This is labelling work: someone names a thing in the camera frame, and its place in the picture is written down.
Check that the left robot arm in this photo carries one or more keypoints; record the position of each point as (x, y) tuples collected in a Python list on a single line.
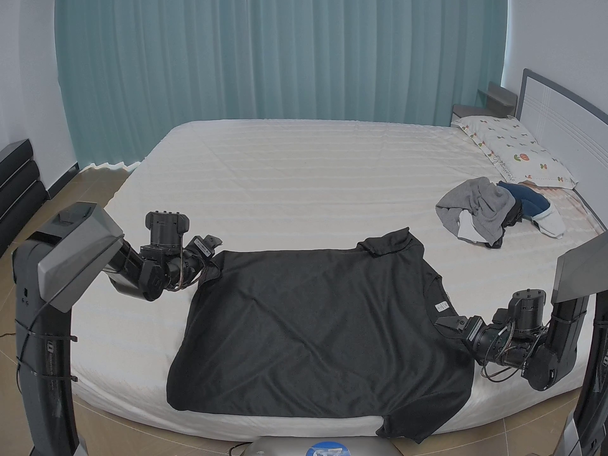
[(71, 254)]

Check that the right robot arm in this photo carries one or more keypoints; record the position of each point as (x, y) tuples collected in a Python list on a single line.
[(560, 345)]

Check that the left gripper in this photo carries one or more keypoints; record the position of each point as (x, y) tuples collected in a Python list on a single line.
[(190, 269)]

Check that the grey bedside table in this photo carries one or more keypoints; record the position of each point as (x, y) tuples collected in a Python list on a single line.
[(494, 98)]

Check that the black T-shirt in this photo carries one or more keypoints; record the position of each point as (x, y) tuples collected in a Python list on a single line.
[(308, 326)]

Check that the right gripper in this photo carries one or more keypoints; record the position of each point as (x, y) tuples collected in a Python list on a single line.
[(491, 345)]

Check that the white printed pillow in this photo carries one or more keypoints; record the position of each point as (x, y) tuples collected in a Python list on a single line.
[(513, 150)]

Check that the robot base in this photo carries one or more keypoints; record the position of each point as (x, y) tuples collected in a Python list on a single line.
[(285, 447)]

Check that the pile of clothes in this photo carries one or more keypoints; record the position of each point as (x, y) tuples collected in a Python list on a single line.
[(479, 202)]

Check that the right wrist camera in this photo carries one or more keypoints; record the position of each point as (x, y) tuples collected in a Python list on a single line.
[(501, 316)]

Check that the bed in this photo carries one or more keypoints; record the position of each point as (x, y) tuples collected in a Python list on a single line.
[(308, 183)]

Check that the blue-green curtain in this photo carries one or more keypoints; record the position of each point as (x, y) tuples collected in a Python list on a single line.
[(152, 64), (380, 45)]

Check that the black chest of drawers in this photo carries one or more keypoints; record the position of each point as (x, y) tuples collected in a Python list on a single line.
[(19, 183)]

